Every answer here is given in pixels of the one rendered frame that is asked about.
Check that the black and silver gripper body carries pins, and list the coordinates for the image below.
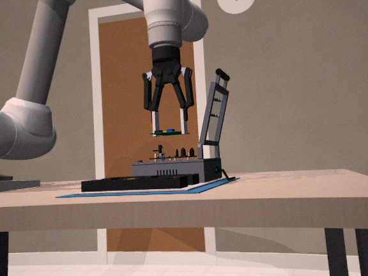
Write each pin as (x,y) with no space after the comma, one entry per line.
(164,57)

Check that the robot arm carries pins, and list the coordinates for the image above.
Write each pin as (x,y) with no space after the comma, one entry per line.
(26,130)

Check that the green circuit board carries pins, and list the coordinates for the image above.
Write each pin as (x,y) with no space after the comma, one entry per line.
(168,132)

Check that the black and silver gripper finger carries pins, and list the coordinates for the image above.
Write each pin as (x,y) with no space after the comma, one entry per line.
(153,106)
(187,72)

